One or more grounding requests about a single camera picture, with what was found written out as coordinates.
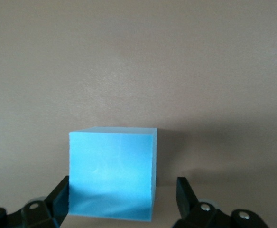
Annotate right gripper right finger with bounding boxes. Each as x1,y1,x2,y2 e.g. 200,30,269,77
174,177,269,228

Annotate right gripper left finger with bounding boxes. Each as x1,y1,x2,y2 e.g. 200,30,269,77
0,175,70,228

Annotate blue foam block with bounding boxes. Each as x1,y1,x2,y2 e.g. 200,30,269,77
68,126,158,223

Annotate brown paper table cover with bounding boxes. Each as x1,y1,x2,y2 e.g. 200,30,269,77
0,0,277,228

